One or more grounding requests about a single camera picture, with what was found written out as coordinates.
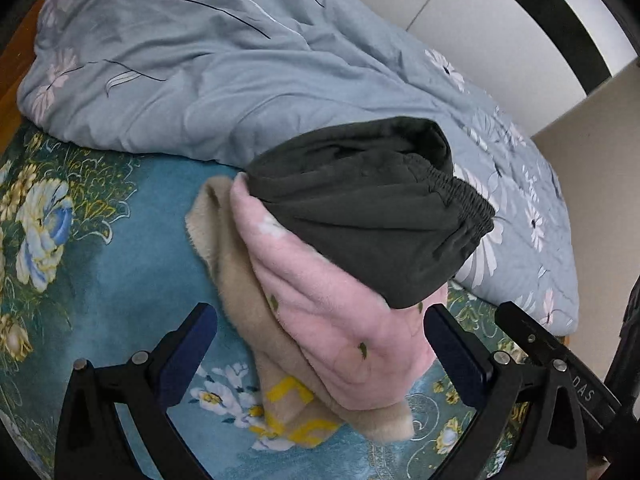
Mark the grey-blue floral quilt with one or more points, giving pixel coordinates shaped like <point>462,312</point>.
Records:
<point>200,60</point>

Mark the wooden bed frame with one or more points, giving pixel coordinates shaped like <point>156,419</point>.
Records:
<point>7,85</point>

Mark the white wardrobe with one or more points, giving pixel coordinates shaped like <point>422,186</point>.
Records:
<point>475,10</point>

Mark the beige garment with yellow print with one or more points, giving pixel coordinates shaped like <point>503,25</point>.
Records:
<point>240,285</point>

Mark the pink fleece garment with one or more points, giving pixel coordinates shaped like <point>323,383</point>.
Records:
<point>325,310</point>

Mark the teal floral bed sheet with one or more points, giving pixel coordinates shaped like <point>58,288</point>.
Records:
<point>125,260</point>

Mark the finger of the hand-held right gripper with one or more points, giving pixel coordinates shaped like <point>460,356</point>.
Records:
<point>530,337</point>

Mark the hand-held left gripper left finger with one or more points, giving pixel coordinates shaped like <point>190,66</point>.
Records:
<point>187,355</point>

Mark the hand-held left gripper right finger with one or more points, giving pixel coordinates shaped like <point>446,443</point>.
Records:
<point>452,350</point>

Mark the dark grey pants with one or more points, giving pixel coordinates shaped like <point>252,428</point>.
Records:
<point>360,210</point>

